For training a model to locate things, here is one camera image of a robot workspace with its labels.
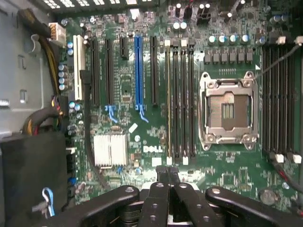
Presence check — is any grey plastic cable clip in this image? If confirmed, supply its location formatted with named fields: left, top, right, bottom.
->
left=30, top=34, right=46, bottom=55

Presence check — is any thin black wire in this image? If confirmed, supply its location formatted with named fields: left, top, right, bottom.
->
left=255, top=44, right=301, bottom=80

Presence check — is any blue expansion slot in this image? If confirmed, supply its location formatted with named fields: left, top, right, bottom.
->
left=134, top=35, right=150, bottom=123

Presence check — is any silver CPU socket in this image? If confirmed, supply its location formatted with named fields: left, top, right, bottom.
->
left=197, top=70, right=260, bottom=151

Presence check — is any yellow black power cable bundle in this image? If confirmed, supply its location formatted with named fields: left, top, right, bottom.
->
left=18, top=8, right=61, bottom=95

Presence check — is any sleeved multicolour cable bundle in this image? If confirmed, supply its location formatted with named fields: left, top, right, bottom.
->
left=21, top=94, right=69, bottom=137

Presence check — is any green Dell motherboard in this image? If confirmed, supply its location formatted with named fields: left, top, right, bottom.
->
left=56, top=0, right=303, bottom=213

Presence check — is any white expansion slot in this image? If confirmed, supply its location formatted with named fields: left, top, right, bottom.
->
left=73, top=35, right=86, bottom=101

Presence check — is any blue white wire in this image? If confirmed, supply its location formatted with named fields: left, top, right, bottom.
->
left=32, top=186, right=56, bottom=218

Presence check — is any short black expansion slot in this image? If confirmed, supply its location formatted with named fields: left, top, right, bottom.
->
left=119, top=36, right=130, bottom=61

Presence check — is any black power socket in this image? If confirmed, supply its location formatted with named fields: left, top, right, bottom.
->
left=196, top=12, right=212, bottom=26

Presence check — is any silver finned chipset heatsink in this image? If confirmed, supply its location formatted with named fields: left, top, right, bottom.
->
left=93, top=134, right=128, bottom=168

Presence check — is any black drive box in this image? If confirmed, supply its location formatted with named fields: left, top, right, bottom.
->
left=0, top=132, right=71, bottom=227

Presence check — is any red black wire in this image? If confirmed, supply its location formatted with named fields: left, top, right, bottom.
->
left=268, top=151, right=303, bottom=192

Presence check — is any grey metal PC case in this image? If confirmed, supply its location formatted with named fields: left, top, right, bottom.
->
left=0, top=0, right=166, bottom=140

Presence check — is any silver coin battery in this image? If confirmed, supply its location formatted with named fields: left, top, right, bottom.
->
left=259, top=189, right=278, bottom=205

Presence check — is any long black expansion slot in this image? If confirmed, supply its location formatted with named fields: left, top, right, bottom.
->
left=90, top=36, right=101, bottom=107
left=150, top=35, right=159, bottom=106
left=105, top=37, right=118, bottom=123

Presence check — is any white power connector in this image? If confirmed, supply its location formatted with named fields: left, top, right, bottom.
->
left=48, top=22, right=67, bottom=47

